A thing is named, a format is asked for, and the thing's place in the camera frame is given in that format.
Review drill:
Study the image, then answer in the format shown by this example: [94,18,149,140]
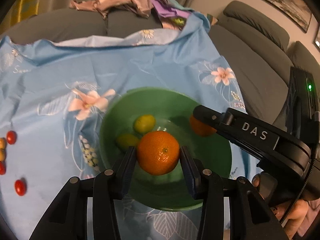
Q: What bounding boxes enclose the framed landscape painting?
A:
[265,0,312,33]

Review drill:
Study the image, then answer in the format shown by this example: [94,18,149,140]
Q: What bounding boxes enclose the pink cloth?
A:
[69,0,153,18]

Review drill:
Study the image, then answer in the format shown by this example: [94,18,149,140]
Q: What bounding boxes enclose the person's right hand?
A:
[252,174,319,239]

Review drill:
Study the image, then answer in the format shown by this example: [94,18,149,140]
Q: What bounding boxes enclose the small orange mandarin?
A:
[189,115,216,137]

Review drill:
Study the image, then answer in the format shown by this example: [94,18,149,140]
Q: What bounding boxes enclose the light blue floral cloth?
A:
[1,13,246,239]

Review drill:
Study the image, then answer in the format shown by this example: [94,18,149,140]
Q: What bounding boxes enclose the large orange mandarin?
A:
[137,131,180,176]

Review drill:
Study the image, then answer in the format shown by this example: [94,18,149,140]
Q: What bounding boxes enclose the yellow longan fruit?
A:
[0,138,7,150]
[0,148,7,162]

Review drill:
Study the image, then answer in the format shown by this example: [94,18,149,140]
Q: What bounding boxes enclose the yellow-green fruit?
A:
[133,114,156,134]
[116,133,139,152]

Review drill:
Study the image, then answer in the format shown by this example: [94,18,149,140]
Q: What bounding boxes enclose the purple cloth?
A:
[151,0,194,30]

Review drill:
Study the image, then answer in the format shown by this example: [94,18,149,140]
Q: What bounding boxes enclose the red cherry tomato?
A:
[6,131,17,145]
[0,161,6,176]
[14,179,27,196]

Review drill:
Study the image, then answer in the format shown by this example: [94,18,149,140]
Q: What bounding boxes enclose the green bowl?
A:
[100,88,232,211]

